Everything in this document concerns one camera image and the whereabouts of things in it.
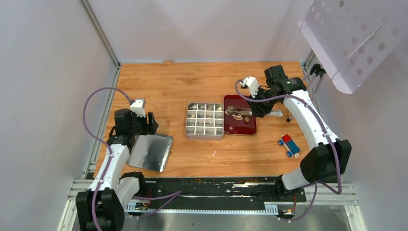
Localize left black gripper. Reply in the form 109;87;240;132
129;111;159;136

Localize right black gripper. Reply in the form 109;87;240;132
246;87;280;117

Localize metal tongs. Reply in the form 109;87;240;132
224;106;283;117

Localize silver tin lid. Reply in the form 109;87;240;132
127;133;174;172

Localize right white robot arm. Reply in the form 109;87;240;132
241;65;352;201

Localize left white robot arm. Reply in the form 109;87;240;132
76;109;159;231

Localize red rectangular tray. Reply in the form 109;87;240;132
223;95;257;135

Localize red blue toy car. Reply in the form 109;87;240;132
278;134;300;158

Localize silver compartment tin box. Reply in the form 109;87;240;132
185;103;224;141

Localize small tripod stand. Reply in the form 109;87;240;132
290;63;327;108

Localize white perforated metal panel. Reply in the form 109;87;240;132
298;0;408;94

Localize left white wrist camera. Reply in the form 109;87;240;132
130;98;146;118

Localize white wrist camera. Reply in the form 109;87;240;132
130;98;146;118
240;77;259;98

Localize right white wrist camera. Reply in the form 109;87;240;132
240;77;259;98

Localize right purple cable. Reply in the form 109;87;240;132
234;79;343;223

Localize purple cable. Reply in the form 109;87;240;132
234;79;343;223
82;87;133;231

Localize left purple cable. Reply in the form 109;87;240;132
82;87;133;231

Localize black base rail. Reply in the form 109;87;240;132
125;177;306;214

